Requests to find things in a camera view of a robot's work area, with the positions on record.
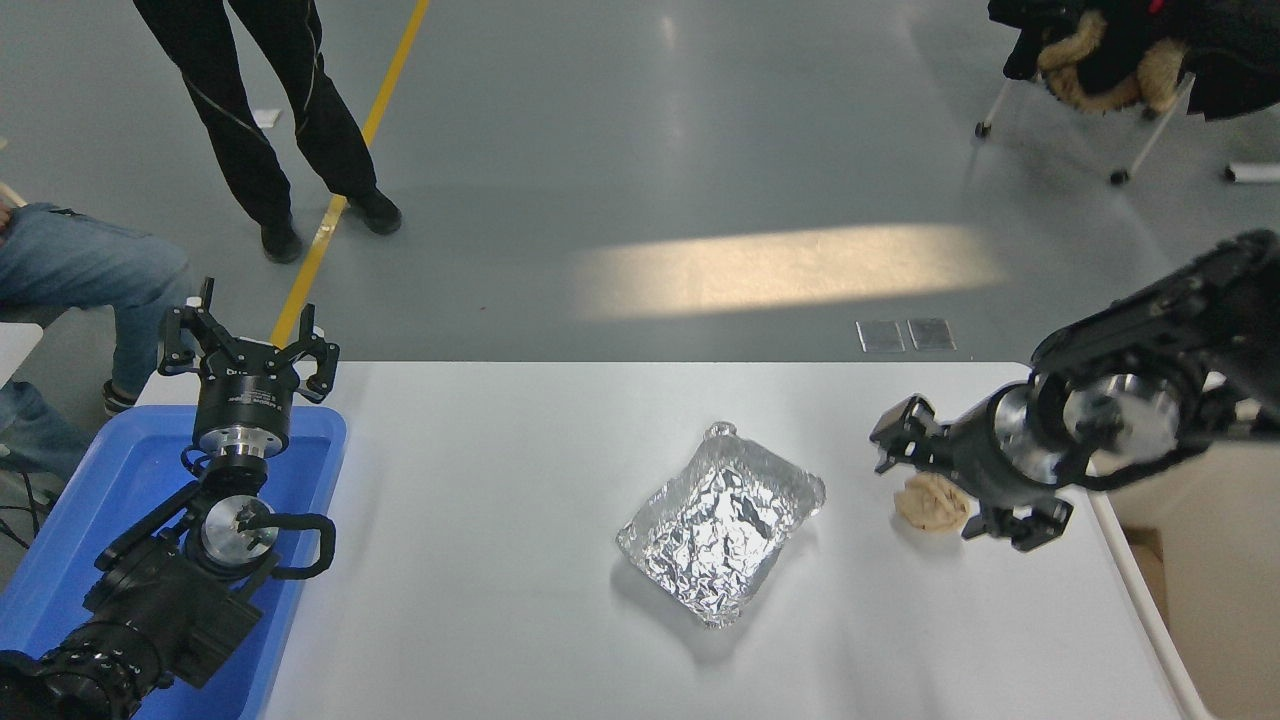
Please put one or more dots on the blue plastic tray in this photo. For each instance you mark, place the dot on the blue plastic tray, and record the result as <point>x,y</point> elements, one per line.
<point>120,470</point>

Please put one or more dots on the foil tray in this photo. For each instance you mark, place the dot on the foil tray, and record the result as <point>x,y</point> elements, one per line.
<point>715,525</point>

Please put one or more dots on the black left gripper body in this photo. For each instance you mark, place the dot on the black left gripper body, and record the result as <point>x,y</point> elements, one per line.
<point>245,395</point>

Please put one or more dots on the standing person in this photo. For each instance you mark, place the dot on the standing person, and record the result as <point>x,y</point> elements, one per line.
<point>240,130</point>

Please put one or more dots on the metal floor plate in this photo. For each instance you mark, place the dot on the metal floor plate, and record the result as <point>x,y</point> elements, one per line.
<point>881,336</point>
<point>932,334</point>

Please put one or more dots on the seated person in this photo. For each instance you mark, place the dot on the seated person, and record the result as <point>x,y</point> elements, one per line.
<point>90,260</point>

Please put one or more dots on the white bar on floor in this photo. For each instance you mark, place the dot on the white bar on floor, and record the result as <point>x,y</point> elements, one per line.
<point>1255,172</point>

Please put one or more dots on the large pale bin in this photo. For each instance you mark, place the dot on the large pale bin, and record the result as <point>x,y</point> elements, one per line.
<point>1220,600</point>

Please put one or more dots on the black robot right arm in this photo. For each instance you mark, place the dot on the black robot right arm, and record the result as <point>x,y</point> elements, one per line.
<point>1180,330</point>

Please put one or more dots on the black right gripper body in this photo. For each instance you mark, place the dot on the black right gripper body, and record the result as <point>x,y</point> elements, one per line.
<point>972,460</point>

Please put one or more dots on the white paper scrap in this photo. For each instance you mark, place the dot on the white paper scrap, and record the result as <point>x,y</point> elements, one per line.
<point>267,117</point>

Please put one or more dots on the crumpled tan paper ball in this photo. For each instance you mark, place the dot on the crumpled tan paper ball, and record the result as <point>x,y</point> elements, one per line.
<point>925,508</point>

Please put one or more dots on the white side table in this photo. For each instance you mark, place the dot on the white side table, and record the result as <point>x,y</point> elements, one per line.
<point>15,350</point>

